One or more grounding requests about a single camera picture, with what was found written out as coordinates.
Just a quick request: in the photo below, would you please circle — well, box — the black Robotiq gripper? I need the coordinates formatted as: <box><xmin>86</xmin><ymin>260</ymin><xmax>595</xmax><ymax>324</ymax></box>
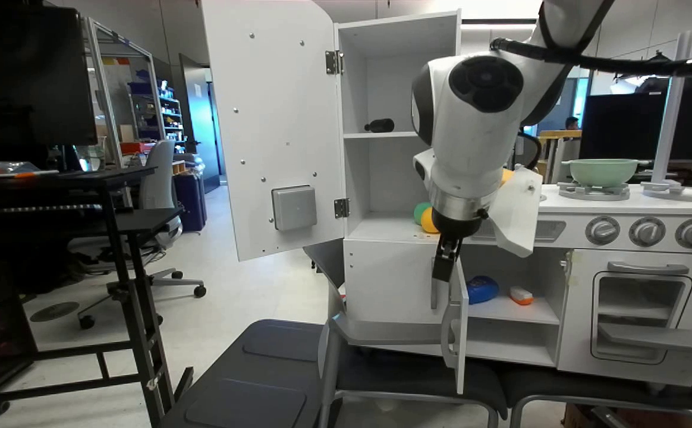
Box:
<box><xmin>427</xmin><ymin>208</ymin><xmax>493</xmax><ymax>315</ymax></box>

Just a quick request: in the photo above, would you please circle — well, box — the blue plastic cup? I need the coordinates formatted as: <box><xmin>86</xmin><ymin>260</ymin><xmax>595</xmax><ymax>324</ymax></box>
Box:
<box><xmin>463</xmin><ymin>273</ymin><xmax>504</xmax><ymax>306</ymax></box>

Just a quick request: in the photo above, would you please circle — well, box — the small white compartment door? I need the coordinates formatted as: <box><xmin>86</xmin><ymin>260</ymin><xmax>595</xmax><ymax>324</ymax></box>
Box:
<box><xmin>437</xmin><ymin>252</ymin><xmax>470</xmax><ymax>397</ymax></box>

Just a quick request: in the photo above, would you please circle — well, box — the white toast toy orange crust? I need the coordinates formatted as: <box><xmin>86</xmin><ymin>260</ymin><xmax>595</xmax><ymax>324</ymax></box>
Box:
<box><xmin>507</xmin><ymin>284</ymin><xmax>537</xmax><ymax>310</ymax></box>

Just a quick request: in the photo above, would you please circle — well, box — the white toy oven door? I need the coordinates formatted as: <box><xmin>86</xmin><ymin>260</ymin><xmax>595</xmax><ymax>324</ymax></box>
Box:
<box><xmin>558</xmin><ymin>251</ymin><xmax>692</xmax><ymax>387</ymax></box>

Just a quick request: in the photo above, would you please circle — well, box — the mint green toy pot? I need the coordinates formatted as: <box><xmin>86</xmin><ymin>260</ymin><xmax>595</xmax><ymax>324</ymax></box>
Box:
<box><xmin>562</xmin><ymin>158</ymin><xmax>641</xmax><ymax>190</ymax></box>

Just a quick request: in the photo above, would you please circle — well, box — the white toy kitchen unit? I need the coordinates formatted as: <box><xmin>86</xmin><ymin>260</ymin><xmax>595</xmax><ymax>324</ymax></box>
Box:
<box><xmin>334</xmin><ymin>7</ymin><xmax>692</xmax><ymax>391</ymax></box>

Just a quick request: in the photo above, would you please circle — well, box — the small black shelf object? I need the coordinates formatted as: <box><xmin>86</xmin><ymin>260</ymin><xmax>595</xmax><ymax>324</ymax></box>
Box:
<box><xmin>362</xmin><ymin>117</ymin><xmax>396</xmax><ymax>136</ymax></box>

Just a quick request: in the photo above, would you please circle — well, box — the wooden slat chair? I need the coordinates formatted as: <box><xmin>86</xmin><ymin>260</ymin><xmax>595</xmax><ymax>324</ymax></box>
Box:
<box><xmin>537</xmin><ymin>129</ymin><xmax>582</xmax><ymax>186</ymax></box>

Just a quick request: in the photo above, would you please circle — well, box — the dark grey cart platform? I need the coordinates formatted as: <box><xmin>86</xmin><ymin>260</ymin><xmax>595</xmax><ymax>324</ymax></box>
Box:
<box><xmin>156</xmin><ymin>312</ymin><xmax>692</xmax><ymax>428</ymax></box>

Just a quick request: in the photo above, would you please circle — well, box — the tall white cabinet door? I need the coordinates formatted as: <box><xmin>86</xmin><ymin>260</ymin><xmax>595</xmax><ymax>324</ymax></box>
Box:
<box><xmin>200</xmin><ymin>0</ymin><xmax>349</xmax><ymax>265</ymax></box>

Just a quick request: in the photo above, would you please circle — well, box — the dark blue bin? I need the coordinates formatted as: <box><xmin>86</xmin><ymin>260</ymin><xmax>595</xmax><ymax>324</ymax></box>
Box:
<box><xmin>173</xmin><ymin>175</ymin><xmax>210</xmax><ymax>234</ymax></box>

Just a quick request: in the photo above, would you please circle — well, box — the white slanted pole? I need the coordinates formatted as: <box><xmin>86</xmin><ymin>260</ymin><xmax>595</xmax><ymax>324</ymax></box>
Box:
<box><xmin>650</xmin><ymin>32</ymin><xmax>692</xmax><ymax>186</ymax></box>

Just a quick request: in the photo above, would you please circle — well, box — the grey office chair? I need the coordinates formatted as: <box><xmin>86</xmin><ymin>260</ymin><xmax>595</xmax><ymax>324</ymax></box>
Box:
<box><xmin>67</xmin><ymin>140</ymin><xmax>210</xmax><ymax>330</ymax></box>

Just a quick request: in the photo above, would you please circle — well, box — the black standing desk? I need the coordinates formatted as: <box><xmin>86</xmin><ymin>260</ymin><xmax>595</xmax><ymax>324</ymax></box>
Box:
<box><xmin>0</xmin><ymin>165</ymin><xmax>188</xmax><ymax>427</ymax></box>

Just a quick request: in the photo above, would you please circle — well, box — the white framed glass board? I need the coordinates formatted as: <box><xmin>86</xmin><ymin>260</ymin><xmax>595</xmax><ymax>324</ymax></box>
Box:
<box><xmin>81</xmin><ymin>18</ymin><xmax>169</xmax><ymax>175</ymax></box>

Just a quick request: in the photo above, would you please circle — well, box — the large black monitor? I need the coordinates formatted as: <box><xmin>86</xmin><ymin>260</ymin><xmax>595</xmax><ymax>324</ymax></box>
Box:
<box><xmin>0</xmin><ymin>3</ymin><xmax>100</xmax><ymax>170</ymax></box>

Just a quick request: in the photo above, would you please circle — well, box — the white cabinet door grey handle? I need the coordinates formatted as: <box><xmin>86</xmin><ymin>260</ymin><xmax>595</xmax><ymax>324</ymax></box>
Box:
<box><xmin>342</xmin><ymin>238</ymin><xmax>451</xmax><ymax>328</ymax></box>

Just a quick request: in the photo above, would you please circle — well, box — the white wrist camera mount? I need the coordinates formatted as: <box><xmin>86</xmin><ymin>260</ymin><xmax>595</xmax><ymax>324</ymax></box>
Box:
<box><xmin>484</xmin><ymin>165</ymin><xmax>544</xmax><ymax>260</ymax></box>

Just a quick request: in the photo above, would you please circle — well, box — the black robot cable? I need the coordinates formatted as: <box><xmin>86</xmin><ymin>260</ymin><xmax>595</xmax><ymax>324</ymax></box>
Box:
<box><xmin>489</xmin><ymin>32</ymin><xmax>692</xmax><ymax>79</ymax></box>

